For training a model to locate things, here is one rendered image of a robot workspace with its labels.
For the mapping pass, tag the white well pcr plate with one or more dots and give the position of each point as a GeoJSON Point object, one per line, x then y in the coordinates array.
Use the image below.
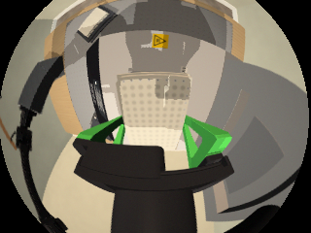
{"type": "Point", "coordinates": [154, 106]}

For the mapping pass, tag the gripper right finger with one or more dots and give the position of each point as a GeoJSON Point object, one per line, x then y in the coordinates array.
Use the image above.
{"type": "Point", "coordinates": [214, 140]}

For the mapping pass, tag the cream well plate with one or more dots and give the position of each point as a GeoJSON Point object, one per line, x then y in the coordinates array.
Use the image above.
{"type": "Point", "coordinates": [92, 21]}

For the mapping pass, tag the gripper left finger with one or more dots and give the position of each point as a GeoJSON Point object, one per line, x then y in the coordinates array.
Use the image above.
{"type": "Point", "coordinates": [99, 132]}

